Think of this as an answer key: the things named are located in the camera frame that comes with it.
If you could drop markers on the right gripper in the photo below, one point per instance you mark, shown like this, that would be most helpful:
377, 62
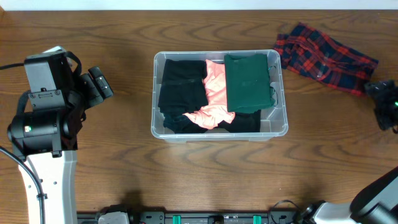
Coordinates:
382, 99

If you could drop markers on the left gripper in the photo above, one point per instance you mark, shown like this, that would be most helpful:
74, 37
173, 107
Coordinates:
86, 90

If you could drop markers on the red plaid flannel garment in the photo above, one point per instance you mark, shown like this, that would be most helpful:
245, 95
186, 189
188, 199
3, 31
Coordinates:
315, 55

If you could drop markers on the dark navy garment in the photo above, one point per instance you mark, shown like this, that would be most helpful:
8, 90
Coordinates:
181, 124

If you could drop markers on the pink garment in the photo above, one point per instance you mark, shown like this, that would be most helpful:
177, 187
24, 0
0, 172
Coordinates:
216, 111

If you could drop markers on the green garment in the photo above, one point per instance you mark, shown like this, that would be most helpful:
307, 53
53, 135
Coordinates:
248, 86

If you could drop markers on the large black garment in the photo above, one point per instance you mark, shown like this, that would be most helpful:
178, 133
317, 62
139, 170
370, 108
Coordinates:
243, 123

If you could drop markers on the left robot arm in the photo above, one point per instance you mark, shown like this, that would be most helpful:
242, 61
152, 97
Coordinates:
43, 132

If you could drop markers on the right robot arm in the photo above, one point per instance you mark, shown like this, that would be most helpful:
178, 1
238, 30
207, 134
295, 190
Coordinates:
376, 203

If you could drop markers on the clear plastic storage bin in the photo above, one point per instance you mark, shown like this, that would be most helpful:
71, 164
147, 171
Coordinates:
274, 120

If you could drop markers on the black mounting rail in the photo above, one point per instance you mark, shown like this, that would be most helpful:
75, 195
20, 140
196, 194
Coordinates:
153, 215

